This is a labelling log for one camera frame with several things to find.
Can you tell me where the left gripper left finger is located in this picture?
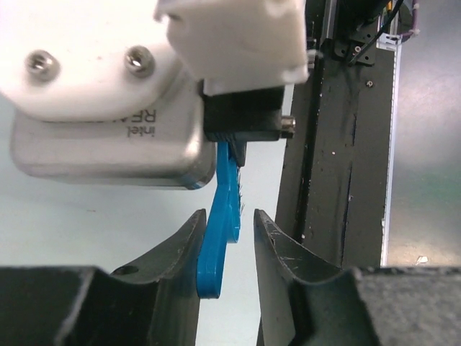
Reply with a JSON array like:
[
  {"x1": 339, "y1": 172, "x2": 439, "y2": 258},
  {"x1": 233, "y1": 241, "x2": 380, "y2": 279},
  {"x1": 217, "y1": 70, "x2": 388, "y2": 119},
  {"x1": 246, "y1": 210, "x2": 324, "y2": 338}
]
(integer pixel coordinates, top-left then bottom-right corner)
[{"x1": 1, "y1": 210, "x2": 206, "y2": 345}]

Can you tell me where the white slotted cable duct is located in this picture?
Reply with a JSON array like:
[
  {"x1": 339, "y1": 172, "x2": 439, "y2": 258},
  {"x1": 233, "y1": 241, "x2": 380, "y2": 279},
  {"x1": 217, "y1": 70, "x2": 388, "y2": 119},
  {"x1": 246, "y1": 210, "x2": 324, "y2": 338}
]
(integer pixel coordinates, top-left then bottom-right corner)
[{"x1": 377, "y1": 34, "x2": 402, "y2": 267}]

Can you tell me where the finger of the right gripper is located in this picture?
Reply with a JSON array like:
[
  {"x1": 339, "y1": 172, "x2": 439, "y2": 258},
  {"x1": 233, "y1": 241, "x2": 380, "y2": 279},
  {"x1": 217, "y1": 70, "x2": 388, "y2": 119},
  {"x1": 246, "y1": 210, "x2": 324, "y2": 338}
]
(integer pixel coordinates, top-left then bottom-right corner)
[{"x1": 203, "y1": 86, "x2": 287, "y2": 166}]

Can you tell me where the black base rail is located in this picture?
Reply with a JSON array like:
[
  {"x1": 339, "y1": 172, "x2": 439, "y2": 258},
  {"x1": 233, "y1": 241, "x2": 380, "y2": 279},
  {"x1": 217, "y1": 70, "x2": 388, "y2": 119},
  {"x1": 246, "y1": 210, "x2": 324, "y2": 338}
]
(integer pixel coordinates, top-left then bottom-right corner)
[{"x1": 275, "y1": 1, "x2": 405, "y2": 268}]

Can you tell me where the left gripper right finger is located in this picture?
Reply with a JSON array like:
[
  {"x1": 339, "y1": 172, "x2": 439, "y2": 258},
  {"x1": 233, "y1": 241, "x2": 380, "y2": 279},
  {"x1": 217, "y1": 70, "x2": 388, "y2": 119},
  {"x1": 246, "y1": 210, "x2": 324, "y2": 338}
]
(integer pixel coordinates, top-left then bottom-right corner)
[{"x1": 254, "y1": 210, "x2": 460, "y2": 345}]

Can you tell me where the blue hand brush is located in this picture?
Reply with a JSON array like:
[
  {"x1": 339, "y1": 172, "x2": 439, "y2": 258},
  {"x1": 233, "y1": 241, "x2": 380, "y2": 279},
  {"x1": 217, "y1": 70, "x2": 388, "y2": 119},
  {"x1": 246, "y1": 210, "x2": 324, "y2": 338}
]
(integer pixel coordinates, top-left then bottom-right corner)
[{"x1": 196, "y1": 142, "x2": 241, "y2": 299}]

